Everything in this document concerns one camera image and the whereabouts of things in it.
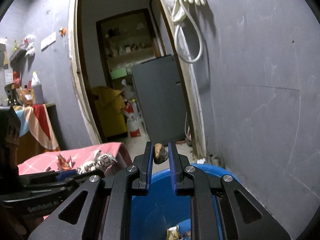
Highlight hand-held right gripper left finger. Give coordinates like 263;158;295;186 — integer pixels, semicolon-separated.
28;141;154;240

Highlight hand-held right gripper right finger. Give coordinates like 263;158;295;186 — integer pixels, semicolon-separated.
168;141;292;240

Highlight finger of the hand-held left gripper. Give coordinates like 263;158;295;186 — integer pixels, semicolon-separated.
65;169;106;186
21;169;77;187

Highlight tan shrivelled bulb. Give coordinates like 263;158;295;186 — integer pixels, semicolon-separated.
153;143;168;165

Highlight blue plastic bucket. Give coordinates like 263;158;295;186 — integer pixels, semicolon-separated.
129;164;242;240

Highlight yellow wrapper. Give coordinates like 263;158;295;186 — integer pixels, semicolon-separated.
167;226;181;240

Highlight red wrapper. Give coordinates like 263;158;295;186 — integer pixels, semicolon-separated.
57;154;75;172

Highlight white printed wrapper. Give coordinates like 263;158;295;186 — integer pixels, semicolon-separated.
76;149;118;175

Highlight pink checked blanket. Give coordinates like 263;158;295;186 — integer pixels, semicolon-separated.
17;142;133;177

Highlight red and white bag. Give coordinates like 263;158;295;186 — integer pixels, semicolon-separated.
124;99;145;138

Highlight brown wooden cabinet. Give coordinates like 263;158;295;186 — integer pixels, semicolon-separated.
16;102;65;159

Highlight red striped cloth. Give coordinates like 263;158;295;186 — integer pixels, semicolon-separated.
24;104;61;152

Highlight yellow bag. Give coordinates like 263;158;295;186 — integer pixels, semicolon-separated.
91;86;128;138

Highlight light blue towel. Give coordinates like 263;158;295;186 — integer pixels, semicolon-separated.
16;110;32;137

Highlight grey refrigerator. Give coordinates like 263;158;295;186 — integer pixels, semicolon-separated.
132;54;188;144

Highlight large cooking oil bottle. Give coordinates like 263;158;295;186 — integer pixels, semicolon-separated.
30;71;45;105

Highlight orange snack bag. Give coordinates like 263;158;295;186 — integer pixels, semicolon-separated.
16;87;34;105

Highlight green box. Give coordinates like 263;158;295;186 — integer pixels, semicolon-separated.
110;67;128;80

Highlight wooden shelf cabinet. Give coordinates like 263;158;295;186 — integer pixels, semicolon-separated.
96;9;164;80

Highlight white crumpled rags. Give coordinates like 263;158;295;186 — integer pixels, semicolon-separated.
24;34;37;57

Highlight wooden door frame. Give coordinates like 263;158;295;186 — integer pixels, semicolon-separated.
68;0;208;159

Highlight white hose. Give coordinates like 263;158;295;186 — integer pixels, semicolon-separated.
174;4;203;63

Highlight white wall socket panel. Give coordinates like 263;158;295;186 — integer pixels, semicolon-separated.
40;32;57;50

